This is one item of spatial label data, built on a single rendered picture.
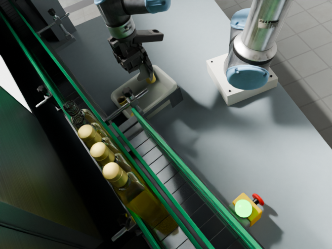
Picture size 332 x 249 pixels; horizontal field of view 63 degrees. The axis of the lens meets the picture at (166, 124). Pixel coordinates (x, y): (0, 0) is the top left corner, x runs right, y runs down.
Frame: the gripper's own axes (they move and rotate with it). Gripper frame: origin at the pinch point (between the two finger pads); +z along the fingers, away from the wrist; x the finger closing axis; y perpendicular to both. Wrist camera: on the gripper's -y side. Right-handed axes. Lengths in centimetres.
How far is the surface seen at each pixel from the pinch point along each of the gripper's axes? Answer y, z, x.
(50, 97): 31.4, -5.1, -13.8
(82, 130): 27.3, -24.8, 25.6
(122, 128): 19.2, 2.9, 9.8
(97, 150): 27.2, -24.8, 32.4
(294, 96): -87, 91, 9
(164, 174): 18.6, 3.3, 32.0
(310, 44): -131, 91, -13
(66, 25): 6, 11, -74
